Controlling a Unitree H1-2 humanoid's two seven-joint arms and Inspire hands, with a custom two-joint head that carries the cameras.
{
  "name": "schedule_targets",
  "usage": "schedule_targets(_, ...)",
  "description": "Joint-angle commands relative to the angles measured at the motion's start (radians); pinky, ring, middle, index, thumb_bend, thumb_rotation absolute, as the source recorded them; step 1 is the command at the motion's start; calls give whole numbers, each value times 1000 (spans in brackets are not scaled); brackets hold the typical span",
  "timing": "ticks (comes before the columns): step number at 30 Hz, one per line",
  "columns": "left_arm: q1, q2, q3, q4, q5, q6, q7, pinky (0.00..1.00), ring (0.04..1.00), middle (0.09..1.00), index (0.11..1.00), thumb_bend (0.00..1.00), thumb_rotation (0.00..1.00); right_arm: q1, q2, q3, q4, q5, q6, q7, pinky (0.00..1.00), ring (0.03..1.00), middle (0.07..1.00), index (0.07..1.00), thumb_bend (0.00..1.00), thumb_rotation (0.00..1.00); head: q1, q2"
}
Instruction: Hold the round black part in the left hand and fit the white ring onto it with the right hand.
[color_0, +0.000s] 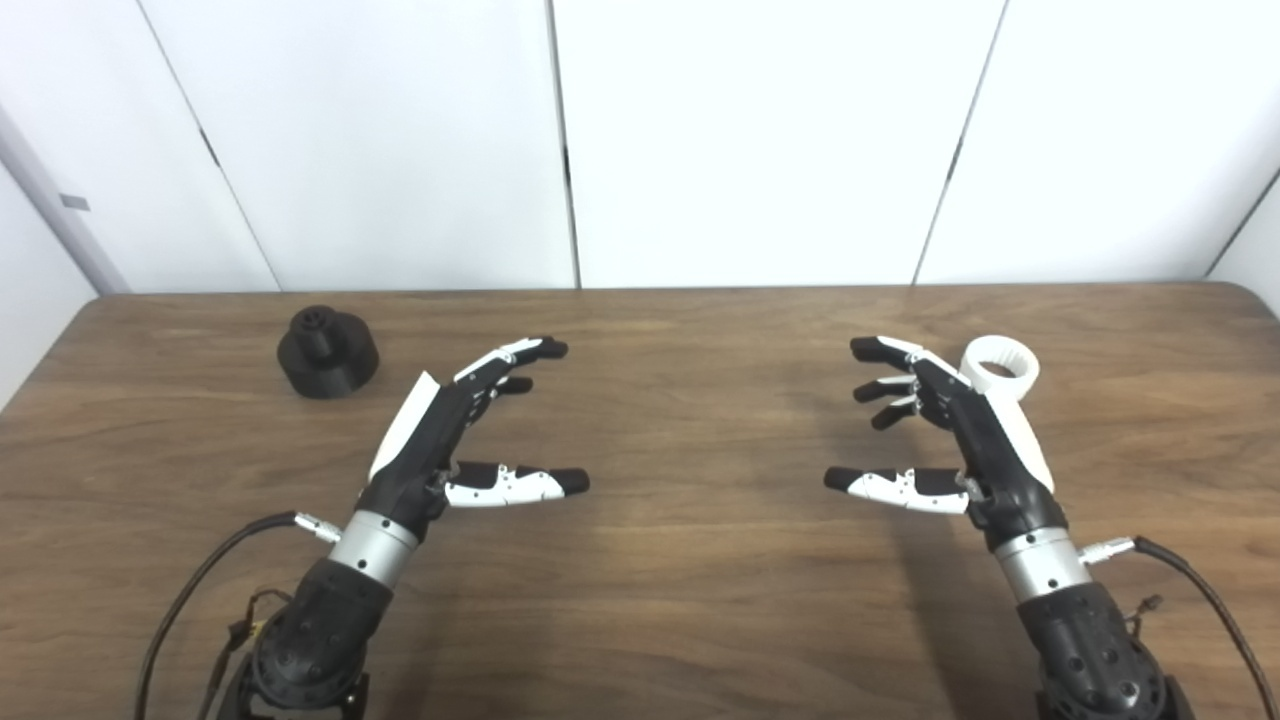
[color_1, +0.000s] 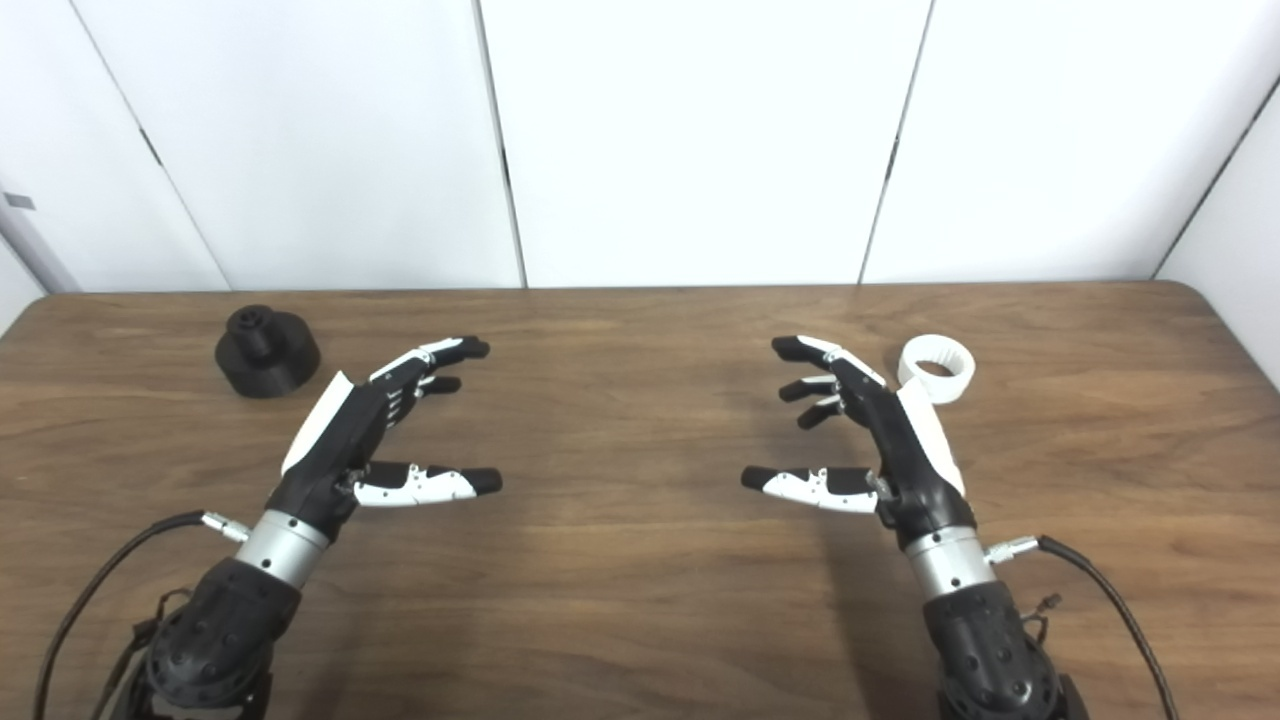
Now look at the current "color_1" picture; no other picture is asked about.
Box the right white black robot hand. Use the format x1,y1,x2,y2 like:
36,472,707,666
741,335,978,550

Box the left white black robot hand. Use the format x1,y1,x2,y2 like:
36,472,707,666
266,336,504,543

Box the white toothed ring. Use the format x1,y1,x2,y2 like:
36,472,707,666
897,334,976,406

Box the round black part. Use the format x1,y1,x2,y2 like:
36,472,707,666
214,305,322,399

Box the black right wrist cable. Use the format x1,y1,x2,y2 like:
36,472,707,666
985,535,1179,720

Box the thin right arm wire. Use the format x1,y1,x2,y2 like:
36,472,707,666
1018,594,1063,646

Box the thin arm wire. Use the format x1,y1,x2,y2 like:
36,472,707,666
95,588,193,720
1018,594,1063,646

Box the thin left arm wire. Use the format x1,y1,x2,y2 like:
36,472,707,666
95,588,193,720

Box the grey wall post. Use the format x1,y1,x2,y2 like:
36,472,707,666
0,185,79,293

